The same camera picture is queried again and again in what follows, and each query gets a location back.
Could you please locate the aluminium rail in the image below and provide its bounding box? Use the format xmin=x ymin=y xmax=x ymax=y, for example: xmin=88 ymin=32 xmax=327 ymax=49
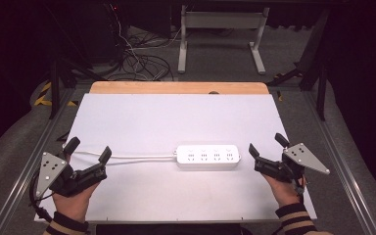
xmin=301 ymin=90 xmax=376 ymax=235
xmin=0 ymin=87 xmax=76 ymax=235

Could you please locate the white power strip cable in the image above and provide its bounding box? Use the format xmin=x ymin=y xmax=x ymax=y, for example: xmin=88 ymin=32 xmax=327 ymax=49
xmin=62 ymin=149 xmax=178 ymax=166

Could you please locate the white power strip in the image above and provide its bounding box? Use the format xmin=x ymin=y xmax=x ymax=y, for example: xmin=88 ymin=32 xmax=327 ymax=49
xmin=175 ymin=144 xmax=242 ymax=170

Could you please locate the person's right hand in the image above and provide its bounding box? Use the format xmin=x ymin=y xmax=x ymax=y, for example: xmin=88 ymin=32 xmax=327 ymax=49
xmin=261 ymin=174 xmax=307 ymax=209

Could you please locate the dark equipment box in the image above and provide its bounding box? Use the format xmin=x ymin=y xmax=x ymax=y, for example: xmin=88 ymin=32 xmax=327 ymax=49
xmin=86 ymin=2 xmax=129 ymax=64

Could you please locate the black metal stand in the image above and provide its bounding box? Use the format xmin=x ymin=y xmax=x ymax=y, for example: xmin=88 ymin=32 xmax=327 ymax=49
xmin=266 ymin=9 xmax=329 ymax=122
xmin=48 ymin=58 xmax=107 ymax=120

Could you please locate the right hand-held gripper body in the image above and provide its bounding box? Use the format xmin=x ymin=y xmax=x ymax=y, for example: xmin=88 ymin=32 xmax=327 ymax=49
xmin=254 ymin=142 xmax=331 ymax=196

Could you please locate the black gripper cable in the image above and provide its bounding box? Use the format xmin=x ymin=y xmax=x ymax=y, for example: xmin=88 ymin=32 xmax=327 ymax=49
xmin=28 ymin=175 xmax=55 ymax=223

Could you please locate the person's left hand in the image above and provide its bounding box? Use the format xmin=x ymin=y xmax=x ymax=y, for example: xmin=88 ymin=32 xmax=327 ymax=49
xmin=52 ymin=182 xmax=101 ymax=223

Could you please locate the tangle of floor cables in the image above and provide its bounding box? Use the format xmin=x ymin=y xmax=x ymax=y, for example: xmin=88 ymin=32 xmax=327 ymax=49
xmin=109 ymin=3 xmax=181 ymax=82

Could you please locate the white metal table frame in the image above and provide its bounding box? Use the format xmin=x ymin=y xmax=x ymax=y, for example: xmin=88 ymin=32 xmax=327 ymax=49
xmin=177 ymin=4 xmax=271 ymax=75

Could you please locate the white board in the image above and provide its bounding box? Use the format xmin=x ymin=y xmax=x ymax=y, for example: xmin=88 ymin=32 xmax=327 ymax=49
xmin=33 ymin=93 xmax=317 ymax=225

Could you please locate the yellow black hazard tape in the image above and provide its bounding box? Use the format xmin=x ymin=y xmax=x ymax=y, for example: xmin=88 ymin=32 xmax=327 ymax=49
xmin=33 ymin=80 xmax=79 ymax=108

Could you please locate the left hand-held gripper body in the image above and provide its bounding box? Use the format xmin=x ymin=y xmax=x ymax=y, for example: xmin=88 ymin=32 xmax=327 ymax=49
xmin=33 ymin=151 xmax=108 ymax=200

